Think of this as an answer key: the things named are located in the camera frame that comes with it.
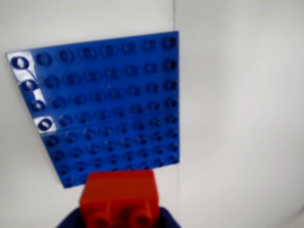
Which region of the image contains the red 2x2 block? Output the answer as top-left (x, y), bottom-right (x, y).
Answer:
top-left (79, 170), bottom-right (160, 228)

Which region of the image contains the blue 8x8 studded plate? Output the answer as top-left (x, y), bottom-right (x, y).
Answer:
top-left (5, 30), bottom-right (181, 190)

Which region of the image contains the white foam board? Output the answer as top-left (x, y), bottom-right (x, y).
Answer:
top-left (174, 0), bottom-right (304, 228)
top-left (0, 0), bottom-right (181, 228)

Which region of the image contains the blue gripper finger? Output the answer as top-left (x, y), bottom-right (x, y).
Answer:
top-left (56, 206), bottom-right (88, 228)
top-left (155, 206), bottom-right (183, 228)

